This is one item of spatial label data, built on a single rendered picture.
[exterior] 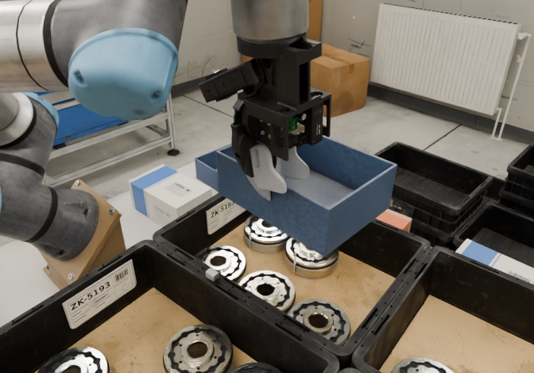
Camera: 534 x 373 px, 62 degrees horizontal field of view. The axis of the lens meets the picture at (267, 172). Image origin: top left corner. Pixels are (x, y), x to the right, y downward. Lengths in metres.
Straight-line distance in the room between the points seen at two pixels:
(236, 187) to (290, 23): 0.27
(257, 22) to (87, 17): 0.15
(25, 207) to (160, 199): 0.36
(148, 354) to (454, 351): 0.48
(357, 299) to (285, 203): 0.33
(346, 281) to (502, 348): 0.27
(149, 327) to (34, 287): 0.41
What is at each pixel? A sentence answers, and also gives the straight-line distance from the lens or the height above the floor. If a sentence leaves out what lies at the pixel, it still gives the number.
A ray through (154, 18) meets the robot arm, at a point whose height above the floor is 1.36.
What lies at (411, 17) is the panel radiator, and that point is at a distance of 3.61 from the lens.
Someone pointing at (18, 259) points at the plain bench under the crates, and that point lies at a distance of 1.24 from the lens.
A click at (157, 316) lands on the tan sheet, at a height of 0.83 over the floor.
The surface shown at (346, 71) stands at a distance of 3.49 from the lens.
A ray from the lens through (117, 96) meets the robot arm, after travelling 0.36.
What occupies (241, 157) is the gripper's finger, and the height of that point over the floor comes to 1.18.
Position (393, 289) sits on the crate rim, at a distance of 0.73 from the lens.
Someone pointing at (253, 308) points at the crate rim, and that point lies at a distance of 0.67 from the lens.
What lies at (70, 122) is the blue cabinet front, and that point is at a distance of 2.64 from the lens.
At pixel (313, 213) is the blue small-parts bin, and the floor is 1.12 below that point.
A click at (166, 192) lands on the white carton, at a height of 0.79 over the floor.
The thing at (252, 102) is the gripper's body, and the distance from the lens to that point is 0.47.
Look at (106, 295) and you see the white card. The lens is 0.80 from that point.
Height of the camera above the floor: 1.43
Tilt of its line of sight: 31 degrees down
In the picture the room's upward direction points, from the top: straight up
